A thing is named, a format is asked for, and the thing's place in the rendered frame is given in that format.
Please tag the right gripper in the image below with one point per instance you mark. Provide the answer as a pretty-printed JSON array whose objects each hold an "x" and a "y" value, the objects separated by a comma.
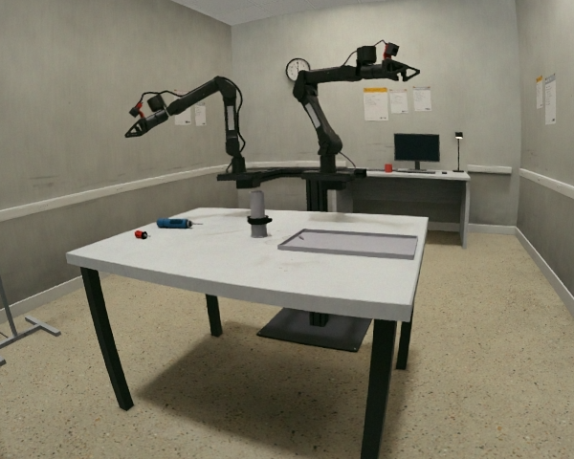
[{"x": 152, "y": 121}]

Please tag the blue electric screwdriver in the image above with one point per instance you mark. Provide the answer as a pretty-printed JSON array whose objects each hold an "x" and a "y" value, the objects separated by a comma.
[{"x": 175, "y": 223}]

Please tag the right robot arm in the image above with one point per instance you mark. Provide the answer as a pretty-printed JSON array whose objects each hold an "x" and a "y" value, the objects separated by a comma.
[{"x": 157, "y": 104}]

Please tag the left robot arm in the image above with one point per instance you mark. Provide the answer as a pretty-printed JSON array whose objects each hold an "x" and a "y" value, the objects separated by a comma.
[{"x": 306, "y": 91}]

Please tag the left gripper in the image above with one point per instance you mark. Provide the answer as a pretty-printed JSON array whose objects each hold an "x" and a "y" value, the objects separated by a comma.
[{"x": 390, "y": 66}]

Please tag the red screwdriver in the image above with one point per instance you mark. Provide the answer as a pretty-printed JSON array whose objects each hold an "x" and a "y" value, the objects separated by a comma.
[{"x": 141, "y": 234}]

